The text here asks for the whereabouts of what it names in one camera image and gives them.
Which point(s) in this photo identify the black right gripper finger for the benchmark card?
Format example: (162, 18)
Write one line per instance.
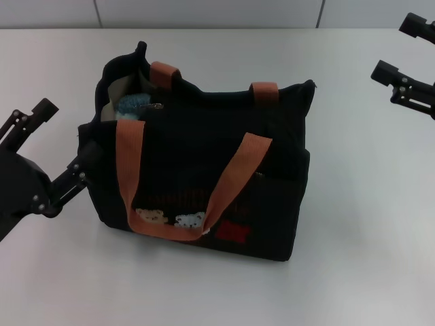
(411, 88)
(419, 29)

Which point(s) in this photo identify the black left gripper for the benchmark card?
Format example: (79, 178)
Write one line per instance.
(20, 190)

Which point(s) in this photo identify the blue fluffy cloth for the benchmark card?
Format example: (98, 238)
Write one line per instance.
(130, 105)

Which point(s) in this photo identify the metal zipper pull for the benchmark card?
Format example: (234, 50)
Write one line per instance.
(151, 106)

